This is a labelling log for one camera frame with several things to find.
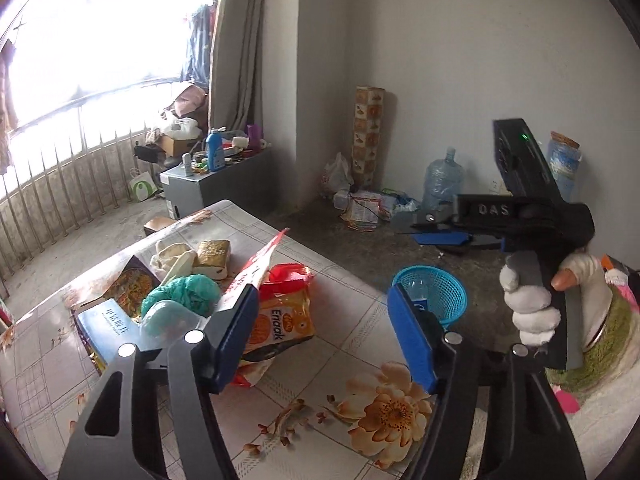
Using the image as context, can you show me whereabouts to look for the grey cabinet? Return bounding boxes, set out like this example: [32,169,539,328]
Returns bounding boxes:
[160,147,275,216]

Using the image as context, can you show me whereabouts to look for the brown cardboard box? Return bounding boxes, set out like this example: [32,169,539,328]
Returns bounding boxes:
[159,132,201,157]

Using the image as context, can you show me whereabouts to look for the hanging blue clothes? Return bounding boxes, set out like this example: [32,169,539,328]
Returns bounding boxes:
[182,2,216,88]

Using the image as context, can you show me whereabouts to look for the floral tablecloth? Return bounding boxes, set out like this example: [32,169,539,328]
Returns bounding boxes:
[0,199,501,480]

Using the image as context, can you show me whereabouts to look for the white cloth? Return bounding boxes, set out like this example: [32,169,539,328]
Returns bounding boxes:
[150,239,198,283]

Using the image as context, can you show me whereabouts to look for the red and white packet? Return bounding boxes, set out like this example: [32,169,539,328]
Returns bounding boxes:
[215,227,292,387]

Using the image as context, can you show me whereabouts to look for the white plastic bag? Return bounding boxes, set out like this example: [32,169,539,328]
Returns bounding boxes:
[322,152,355,193]

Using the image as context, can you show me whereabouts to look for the person's right hand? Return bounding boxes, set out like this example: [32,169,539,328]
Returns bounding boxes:
[500,251,608,348]

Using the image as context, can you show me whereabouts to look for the beige curtain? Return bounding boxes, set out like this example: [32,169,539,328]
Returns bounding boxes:
[209,0,266,133]

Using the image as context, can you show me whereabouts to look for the white and green paper bag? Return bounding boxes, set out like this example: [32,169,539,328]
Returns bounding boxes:
[129,169,157,202]

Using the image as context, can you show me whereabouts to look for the gold foil packet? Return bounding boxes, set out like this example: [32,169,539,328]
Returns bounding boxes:
[192,240,232,281]

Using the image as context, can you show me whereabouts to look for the small brown box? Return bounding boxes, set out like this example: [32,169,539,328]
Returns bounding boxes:
[143,217,177,236]

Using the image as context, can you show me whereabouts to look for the person's right forearm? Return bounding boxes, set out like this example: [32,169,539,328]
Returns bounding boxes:
[545,255,640,426]

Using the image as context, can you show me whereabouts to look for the glass jar with cork lid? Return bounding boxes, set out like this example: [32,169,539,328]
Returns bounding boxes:
[545,131,583,202]

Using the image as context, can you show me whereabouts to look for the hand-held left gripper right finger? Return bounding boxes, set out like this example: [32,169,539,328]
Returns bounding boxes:
[387,282,588,480]

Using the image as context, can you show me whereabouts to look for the metal balcony railing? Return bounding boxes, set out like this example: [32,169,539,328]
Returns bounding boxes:
[0,77,181,281]

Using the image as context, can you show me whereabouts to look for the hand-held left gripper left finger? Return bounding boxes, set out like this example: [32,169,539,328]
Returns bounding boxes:
[57,282,261,480]

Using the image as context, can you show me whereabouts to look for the blue detergent bottle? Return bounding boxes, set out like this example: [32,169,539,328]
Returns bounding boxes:
[206,129,226,172]

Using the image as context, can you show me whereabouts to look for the tall patterned cardboard box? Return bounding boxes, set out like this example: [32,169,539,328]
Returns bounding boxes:
[352,86,386,188]

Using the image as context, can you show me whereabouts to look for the pink cloth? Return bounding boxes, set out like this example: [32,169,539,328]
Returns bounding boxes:
[172,85,208,116]

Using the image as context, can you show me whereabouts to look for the blue plastic basket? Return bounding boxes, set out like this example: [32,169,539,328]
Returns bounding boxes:
[391,265,468,326]

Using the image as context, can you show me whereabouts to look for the large blue water jug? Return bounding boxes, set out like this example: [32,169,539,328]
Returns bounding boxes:
[422,147,463,211]

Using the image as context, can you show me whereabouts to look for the pile of packets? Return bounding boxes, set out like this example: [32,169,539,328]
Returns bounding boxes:
[334,187,421,233]

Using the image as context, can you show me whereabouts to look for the blue and white medicine box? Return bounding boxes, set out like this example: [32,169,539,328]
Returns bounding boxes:
[75,299,146,361]

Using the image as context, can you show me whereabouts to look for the clear plastic bottle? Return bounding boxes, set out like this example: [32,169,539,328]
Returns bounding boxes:
[404,277,432,311]

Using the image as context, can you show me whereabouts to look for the purple noodle packet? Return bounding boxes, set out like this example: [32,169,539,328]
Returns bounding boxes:
[72,255,162,376]

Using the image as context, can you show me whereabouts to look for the orange snack packet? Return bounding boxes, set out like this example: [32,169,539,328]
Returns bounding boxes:
[240,262,317,366]

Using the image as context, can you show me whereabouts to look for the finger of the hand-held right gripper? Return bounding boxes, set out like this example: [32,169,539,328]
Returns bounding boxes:
[414,231,503,253]
[410,208,457,233]

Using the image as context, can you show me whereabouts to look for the clutter of small items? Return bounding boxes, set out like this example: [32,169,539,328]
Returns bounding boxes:
[192,130,273,167]

